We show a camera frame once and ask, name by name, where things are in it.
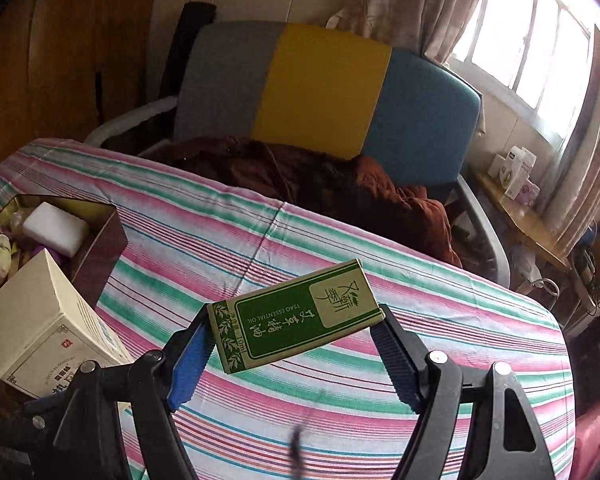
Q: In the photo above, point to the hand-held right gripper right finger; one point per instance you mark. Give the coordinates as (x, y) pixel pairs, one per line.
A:
(395, 360)

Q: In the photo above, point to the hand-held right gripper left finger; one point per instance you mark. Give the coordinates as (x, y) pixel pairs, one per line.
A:
(190, 365)

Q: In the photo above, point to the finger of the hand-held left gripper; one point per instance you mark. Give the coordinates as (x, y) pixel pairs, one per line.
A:
(50, 412)

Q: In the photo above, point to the cream tall carton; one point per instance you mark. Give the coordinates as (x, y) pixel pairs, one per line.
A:
(45, 325)

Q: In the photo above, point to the small green box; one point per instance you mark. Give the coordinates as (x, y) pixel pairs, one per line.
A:
(290, 315)

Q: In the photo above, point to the gold tin box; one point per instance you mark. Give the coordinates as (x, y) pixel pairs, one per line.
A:
(105, 255)

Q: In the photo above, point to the purple candy wrapper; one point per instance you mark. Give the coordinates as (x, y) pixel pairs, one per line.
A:
(55, 253)

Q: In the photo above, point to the beige bundle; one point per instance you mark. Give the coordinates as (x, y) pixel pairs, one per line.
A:
(1, 257)

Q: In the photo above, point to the white soap bar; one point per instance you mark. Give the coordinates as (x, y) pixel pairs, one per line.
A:
(55, 230)

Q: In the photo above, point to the striped tablecloth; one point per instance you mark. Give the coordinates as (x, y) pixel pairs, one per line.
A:
(280, 240)

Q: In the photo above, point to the brown cloth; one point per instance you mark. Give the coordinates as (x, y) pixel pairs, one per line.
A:
(330, 185)

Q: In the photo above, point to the wooden side desk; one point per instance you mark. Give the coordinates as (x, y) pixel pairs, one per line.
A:
(520, 220)

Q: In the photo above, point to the purple floral tissue box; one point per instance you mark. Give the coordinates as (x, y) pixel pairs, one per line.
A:
(524, 192)

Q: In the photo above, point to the cluttered side shelf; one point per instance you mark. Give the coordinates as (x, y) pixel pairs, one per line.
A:
(595, 280)

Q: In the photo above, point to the white carton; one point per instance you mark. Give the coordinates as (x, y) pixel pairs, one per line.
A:
(505, 165)

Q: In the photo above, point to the grey yellow blue chair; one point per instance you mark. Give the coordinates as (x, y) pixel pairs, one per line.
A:
(325, 85)

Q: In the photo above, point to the wooden wardrobe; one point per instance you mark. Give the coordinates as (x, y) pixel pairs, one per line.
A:
(55, 60)

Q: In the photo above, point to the window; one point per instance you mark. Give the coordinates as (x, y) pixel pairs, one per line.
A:
(520, 35)

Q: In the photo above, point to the patterned curtain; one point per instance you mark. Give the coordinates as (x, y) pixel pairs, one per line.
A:
(405, 5)

